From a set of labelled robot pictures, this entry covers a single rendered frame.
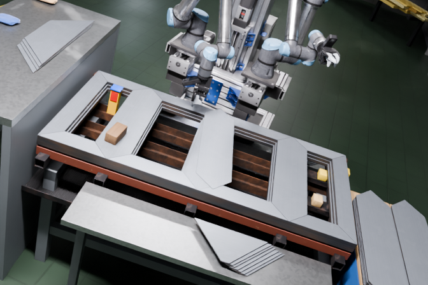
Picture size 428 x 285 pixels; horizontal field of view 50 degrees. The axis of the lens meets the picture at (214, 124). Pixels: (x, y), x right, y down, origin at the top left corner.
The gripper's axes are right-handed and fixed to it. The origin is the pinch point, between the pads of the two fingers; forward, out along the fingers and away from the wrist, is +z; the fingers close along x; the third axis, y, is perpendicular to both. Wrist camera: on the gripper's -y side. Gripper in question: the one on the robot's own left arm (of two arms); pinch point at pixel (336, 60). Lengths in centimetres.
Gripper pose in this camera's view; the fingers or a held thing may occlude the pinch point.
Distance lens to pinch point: 243.0
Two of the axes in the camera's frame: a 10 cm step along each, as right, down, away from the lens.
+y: -1.5, 8.1, 5.6
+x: -9.8, -0.5, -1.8
